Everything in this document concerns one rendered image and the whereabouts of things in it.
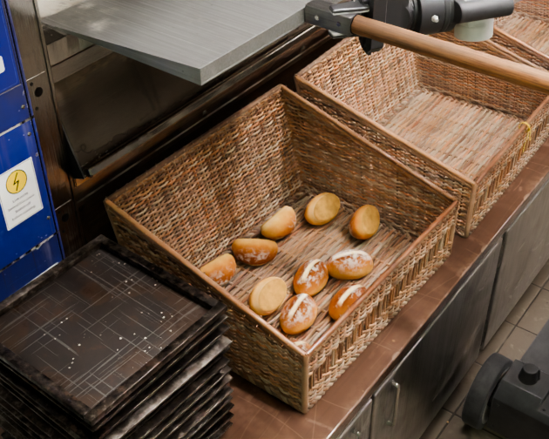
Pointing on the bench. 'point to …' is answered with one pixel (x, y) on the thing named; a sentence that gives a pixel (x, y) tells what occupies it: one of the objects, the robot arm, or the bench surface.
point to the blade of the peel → (182, 30)
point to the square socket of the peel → (314, 11)
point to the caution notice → (18, 193)
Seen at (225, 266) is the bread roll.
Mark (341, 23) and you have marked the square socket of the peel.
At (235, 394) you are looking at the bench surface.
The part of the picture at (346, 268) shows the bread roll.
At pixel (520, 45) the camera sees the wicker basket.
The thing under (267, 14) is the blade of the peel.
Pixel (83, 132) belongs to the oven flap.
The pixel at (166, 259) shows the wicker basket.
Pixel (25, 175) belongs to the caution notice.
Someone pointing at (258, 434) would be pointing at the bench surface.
